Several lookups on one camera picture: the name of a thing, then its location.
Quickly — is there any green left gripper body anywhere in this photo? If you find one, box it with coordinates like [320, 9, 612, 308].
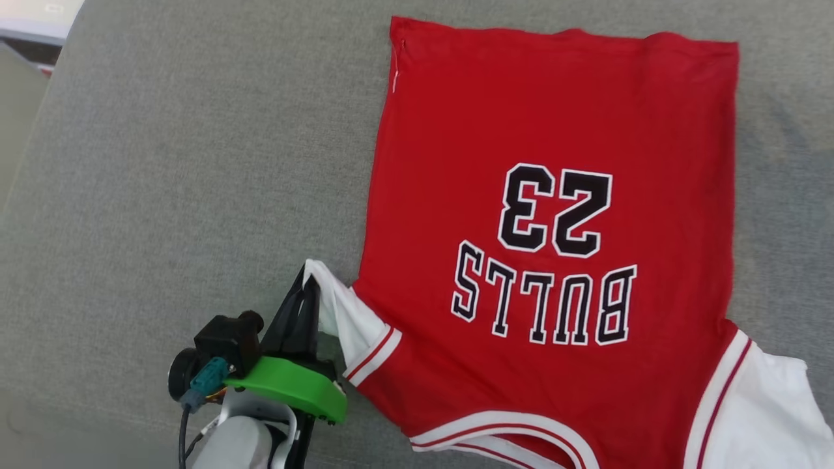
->
[167, 347, 349, 426]

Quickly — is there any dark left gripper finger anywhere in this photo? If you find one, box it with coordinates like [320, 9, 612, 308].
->
[260, 263, 308, 358]
[296, 274, 324, 362]

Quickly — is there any red and white basketball jersey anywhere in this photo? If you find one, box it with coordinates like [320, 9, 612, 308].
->
[302, 16, 834, 469]

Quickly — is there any teal plug left camera cable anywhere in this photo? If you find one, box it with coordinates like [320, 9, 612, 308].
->
[176, 356, 230, 469]

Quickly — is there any white box with black handle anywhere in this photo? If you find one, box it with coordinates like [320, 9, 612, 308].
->
[0, 0, 86, 76]

